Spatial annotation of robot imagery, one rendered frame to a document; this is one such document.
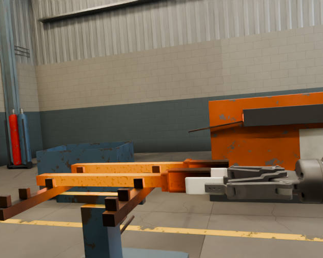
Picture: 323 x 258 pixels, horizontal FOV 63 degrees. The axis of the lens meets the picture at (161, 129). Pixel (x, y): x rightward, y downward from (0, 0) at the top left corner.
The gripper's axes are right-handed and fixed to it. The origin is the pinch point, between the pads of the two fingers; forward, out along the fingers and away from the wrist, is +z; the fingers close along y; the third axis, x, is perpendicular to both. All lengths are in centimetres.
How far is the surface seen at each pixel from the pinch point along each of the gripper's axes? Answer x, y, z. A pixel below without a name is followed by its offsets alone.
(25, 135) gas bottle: -18, 485, 514
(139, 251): -26.0, 18.2, 22.9
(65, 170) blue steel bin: -57, 262, 233
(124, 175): 1.2, -1.2, 16.3
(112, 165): 1.1, 10.5, 25.1
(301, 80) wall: 70, 689, -153
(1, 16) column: 316, 553, 621
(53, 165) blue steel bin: -49, 260, 252
